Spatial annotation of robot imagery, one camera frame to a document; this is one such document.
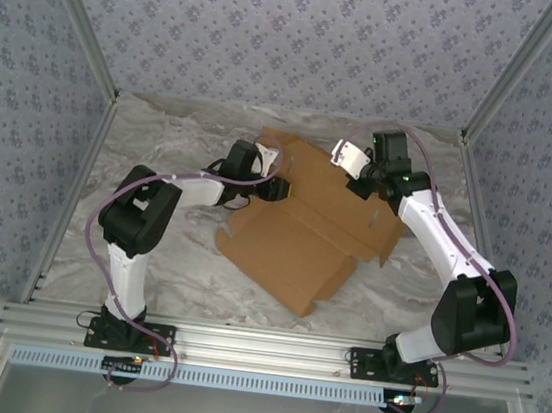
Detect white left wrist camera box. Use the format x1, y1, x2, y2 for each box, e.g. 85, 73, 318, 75
252, 141, 283, 175

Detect aluminium table side rail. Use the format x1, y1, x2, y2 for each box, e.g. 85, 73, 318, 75
19, 85, 119, 314
434, 133, 537, 360

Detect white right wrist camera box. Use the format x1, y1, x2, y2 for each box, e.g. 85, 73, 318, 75
327, 137, 374, 182

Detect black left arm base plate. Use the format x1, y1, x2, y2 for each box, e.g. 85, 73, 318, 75
81, 314, 178, 359

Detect slotted grey cable duct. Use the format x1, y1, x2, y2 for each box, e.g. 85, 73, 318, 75
8, 340, 424, 413

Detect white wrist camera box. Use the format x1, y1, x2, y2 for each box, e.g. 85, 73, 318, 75
252, 141, 283, 175
327, 137, 374, 182

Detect brown cardboard box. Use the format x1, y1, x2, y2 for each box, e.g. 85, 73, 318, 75
207, 119, 416, 329

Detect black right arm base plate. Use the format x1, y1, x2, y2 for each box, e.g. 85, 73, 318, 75
346, 346, 443, 391

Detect aluminium frame post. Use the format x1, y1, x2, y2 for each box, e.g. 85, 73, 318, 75
17, 0, 132, 103
457, 0, 552, 156

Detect aluminium mounting rail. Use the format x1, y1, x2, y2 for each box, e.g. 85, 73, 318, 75
0, 297, 538, 403

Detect small black circuit board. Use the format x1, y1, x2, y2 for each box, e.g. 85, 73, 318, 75
384, 390, 423, 413
102, 352, 146, 377

